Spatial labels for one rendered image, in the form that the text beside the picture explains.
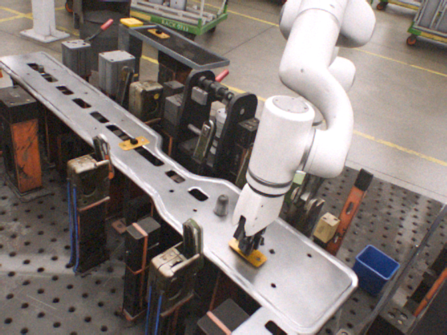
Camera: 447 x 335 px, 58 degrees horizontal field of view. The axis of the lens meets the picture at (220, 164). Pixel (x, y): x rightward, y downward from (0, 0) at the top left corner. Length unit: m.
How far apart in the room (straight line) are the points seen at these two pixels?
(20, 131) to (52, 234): 0.32
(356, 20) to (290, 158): 0.43
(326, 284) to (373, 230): 0.73
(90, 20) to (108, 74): 2.37
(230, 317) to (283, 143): 0.34
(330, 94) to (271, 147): 0.14
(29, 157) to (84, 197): 0.40
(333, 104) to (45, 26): 4.29
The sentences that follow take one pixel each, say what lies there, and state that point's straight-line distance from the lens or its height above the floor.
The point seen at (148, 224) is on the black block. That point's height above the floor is 0.99.
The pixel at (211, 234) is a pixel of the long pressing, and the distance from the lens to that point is 0.90.
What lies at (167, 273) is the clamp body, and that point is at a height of 1.04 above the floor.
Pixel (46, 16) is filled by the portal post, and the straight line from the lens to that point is 4.81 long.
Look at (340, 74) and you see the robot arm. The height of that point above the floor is 1.19.
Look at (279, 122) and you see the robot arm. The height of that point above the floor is 1.33.
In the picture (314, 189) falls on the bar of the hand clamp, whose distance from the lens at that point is 0.94.
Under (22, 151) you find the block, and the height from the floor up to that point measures 0.87.
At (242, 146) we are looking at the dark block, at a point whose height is 1.06.
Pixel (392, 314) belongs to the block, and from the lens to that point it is 0.79.
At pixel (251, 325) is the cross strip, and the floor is 1.00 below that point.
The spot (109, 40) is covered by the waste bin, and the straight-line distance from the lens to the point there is 3.81.
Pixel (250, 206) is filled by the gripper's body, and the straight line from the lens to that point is 0.74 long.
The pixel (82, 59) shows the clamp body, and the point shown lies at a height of 1.01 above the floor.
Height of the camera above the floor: 1.62
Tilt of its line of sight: 34 degrees down
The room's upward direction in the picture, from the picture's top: 12 degrees clockwise
